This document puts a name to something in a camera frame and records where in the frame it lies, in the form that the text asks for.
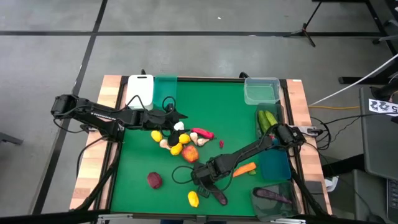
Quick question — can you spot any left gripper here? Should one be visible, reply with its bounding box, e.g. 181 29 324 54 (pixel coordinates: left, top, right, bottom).
136 104 189 147

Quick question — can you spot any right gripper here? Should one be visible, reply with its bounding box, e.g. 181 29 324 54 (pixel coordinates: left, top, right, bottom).
191 161 223 199

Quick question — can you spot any long red pepper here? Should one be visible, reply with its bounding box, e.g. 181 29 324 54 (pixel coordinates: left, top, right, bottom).
190 128 215 140

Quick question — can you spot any red and yellow apple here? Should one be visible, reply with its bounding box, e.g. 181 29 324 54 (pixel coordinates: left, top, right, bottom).
181 144 200 164

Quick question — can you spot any orange carrot with green top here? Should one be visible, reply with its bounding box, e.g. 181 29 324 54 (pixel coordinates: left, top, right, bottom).
232 162 257 178

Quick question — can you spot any dark red beet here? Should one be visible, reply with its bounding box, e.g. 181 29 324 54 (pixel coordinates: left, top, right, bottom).
146 171 163 190

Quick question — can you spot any dark green cucumber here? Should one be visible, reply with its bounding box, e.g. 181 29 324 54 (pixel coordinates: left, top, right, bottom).
257 110 271 134

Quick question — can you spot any light green cucumber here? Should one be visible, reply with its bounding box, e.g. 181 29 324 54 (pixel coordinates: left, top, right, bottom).
265 110 279 127

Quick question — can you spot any teal plastic bin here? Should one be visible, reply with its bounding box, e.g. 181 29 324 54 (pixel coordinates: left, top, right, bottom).
152 74 178 108

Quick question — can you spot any green table mat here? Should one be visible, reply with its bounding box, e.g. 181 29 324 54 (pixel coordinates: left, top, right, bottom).
110 79 292 218

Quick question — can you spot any white plastic bin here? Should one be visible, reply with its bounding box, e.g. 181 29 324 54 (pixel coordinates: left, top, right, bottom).
125 74 155 112

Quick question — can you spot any smoky dark plastic bin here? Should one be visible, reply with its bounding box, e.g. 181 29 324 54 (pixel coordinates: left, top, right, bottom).
251 182 300 218

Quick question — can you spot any blue plastic bin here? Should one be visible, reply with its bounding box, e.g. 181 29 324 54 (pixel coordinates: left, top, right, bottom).
257 146 292 181

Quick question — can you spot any clear plastic bin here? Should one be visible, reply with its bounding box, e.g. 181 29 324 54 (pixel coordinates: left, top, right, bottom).
244 77 282 105

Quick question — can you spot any green-tinted clear bin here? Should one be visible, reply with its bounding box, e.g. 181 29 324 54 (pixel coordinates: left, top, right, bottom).
255 102 285 140

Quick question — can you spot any grey power strip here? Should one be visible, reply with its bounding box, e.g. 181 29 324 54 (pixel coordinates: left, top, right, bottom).
290 125 324 137

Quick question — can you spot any white crumpled bag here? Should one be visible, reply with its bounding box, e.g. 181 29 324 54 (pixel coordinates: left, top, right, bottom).
325 175 340 193

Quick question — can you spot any black tripod stand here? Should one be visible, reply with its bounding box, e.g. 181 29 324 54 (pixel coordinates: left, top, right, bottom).
283 0 324 48

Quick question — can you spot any grey chair leg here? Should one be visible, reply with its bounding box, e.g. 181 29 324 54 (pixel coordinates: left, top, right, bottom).
0 132 24 146

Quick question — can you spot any dark grey desk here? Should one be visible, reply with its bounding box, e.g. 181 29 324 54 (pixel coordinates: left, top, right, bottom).
359 86 398 181

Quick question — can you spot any black floor stand base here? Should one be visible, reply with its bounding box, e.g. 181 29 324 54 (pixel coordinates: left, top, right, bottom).
338 60 398 86

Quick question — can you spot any white printed tag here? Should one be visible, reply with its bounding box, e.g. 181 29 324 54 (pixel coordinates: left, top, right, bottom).
368 98 398 117

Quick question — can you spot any black cable sleeve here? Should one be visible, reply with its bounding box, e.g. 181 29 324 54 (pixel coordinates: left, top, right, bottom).
73 141 124 212
289 169 332 218

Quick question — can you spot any yellow floor cable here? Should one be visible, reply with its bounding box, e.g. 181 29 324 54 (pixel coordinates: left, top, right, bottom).
307 105 360 110

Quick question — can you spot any black frame bar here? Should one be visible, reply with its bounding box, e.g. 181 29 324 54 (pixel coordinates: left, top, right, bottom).
0 208 109 224

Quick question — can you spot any white cable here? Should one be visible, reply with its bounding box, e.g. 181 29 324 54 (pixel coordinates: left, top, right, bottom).
309 53 398 106

